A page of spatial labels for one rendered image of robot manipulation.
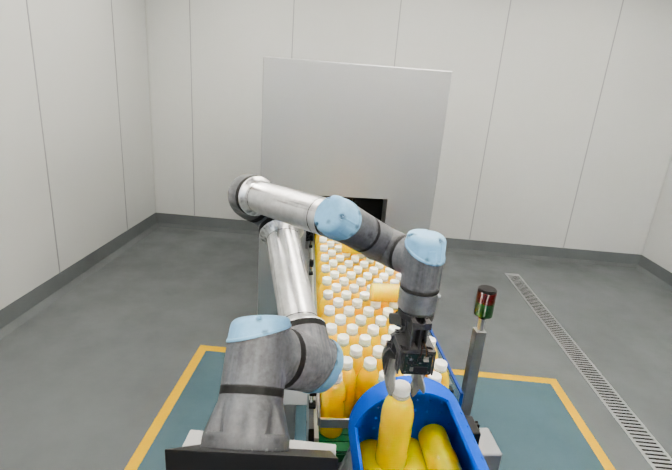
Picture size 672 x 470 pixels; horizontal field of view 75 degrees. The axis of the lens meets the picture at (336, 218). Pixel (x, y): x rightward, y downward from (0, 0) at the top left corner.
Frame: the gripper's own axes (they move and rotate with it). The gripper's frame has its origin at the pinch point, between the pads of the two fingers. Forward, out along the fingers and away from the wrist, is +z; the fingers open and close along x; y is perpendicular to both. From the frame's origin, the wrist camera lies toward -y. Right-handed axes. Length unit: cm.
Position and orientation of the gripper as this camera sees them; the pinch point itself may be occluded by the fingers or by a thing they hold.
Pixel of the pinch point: (401, 388)
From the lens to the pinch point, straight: 100.9
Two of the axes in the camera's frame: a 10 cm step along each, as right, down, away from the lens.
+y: 0.6, 2.9, -9.6
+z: -0.8, 9.6, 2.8
